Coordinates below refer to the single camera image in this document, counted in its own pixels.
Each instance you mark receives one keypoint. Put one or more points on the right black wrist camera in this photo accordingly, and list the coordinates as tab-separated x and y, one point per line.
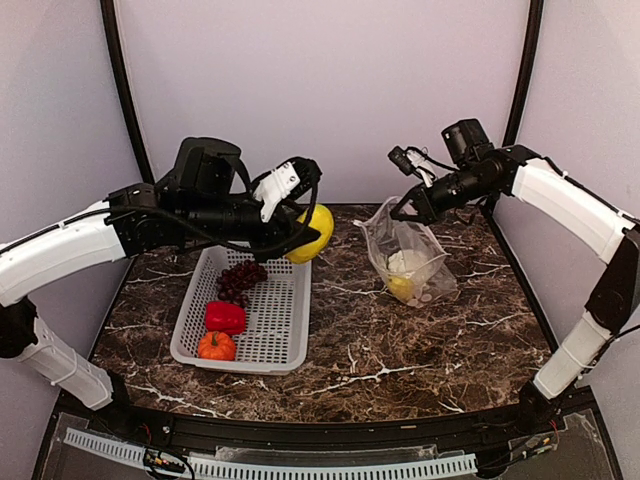
466	142

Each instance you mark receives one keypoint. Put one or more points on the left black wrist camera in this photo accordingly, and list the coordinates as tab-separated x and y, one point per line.
207	166

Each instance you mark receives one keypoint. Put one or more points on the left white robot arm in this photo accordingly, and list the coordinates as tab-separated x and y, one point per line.
132	221

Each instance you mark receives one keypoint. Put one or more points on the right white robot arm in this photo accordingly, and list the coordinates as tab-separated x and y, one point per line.
610	233

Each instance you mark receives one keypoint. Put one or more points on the clear zip top bag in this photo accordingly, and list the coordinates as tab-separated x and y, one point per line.
385	236

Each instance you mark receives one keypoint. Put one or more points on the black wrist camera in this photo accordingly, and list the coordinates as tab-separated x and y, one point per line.
466	142
207	166

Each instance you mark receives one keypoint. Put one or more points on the white perforated plastic basket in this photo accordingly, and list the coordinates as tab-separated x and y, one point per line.
278	315

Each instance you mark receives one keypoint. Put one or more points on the left black frame post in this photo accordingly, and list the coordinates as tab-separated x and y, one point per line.
127	106

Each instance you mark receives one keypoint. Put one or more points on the right black frame post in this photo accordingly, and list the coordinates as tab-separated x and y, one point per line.
525	71

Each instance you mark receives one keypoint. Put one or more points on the black curved front rail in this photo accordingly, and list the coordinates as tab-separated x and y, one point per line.
480	431

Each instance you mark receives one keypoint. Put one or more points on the white cauliflower with leaves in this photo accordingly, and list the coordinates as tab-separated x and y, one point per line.
407	261

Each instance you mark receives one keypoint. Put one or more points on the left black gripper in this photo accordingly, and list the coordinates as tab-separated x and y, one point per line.
286	228

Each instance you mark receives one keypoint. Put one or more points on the small orange pumpkin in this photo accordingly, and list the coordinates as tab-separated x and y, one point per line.
217	346

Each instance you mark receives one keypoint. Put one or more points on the white slotted cable duct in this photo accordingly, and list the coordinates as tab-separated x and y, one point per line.
246	463

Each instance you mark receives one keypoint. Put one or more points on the red bell pepper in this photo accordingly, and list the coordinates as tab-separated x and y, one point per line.
225	317

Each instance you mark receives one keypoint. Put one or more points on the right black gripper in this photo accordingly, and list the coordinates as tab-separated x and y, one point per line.
427	208

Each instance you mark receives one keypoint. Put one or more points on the dark red grape bunch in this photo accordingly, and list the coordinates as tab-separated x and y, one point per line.
234	282

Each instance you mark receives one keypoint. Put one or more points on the black frame post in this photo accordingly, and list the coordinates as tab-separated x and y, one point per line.
127	106
525	71

